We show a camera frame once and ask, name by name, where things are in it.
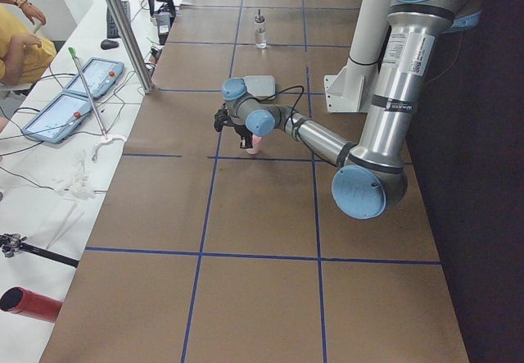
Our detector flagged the red cylinder tube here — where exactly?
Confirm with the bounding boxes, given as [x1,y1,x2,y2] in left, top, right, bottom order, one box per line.
[1,287,62,323]

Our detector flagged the pink plastic cup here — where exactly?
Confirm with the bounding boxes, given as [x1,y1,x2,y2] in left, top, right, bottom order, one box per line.
[246,134,262,155]

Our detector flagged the black computer mouse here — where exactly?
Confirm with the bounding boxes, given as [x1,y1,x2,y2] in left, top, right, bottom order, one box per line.
[100,39,120,50]

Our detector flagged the metal reacher grabber stick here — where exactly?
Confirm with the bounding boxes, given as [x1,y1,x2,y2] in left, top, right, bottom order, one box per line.
[68,47,127,162]

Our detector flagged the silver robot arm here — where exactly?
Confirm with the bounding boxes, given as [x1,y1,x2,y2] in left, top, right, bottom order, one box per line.
[214,0,481,220]

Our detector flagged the black tripod rod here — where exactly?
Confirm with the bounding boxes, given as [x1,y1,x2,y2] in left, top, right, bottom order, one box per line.
[1,234,79,268]

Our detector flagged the aluminium frame post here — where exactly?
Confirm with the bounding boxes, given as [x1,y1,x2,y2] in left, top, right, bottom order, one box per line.
[106,0,154,94]

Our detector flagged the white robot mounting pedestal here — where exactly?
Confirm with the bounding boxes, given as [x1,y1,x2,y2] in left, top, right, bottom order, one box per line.
[324,0,391,113]

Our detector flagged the person in yellow shirt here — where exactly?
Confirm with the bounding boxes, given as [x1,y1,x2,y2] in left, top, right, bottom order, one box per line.
[1,0,56,85]

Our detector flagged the clear glass sauce bottle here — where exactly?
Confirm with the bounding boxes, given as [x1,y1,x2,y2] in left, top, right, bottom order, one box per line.
[254,9,267,49]

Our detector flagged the near blue teach pendant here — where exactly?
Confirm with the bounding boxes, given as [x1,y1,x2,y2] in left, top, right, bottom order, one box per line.
[21,93,93,144]

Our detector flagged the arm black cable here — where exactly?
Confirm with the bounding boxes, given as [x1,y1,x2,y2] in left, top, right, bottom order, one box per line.
[257,85,307,134]

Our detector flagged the black keyboard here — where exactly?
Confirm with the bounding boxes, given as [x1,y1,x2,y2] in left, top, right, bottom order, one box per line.
[106,0,131,39]

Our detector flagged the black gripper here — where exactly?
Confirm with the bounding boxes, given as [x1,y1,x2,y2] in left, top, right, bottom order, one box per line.
[214,108,252,148]

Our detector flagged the digital kitchen scale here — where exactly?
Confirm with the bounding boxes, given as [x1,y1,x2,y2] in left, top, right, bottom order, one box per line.
[243,75,276,98]

